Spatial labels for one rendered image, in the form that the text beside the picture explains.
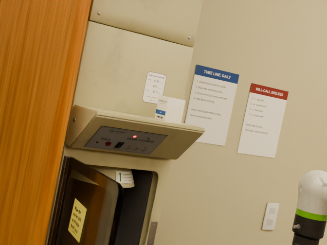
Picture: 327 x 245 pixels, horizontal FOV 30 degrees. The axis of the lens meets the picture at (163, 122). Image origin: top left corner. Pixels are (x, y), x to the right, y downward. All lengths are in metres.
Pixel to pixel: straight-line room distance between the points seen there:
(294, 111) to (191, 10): 1.05
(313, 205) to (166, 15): 0.69
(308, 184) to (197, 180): 0.59
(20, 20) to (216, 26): 0.85
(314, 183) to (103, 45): 0.74
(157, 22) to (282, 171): 1.19
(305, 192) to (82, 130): 0.73
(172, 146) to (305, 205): 0.48
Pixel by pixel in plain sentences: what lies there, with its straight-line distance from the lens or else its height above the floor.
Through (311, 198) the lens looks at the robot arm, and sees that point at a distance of 1.82.
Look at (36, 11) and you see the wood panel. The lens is 1.54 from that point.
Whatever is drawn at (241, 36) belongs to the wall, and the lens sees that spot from 2.32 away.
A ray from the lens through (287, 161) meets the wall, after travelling 2.58.
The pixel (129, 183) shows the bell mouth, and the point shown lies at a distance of 1.61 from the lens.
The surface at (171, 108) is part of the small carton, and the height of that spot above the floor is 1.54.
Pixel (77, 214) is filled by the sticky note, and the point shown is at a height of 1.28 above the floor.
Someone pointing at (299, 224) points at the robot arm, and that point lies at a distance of 1.84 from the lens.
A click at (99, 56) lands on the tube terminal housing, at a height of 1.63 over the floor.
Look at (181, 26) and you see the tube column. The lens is 1.61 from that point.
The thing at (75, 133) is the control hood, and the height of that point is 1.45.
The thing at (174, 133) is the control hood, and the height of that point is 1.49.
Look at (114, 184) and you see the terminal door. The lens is 1.20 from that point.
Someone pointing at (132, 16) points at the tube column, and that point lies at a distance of 1.52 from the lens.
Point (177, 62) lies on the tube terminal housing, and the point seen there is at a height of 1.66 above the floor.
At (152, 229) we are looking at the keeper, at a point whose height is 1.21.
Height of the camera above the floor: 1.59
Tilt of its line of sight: 3 degrees down
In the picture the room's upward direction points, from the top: 11 degrees clockwise
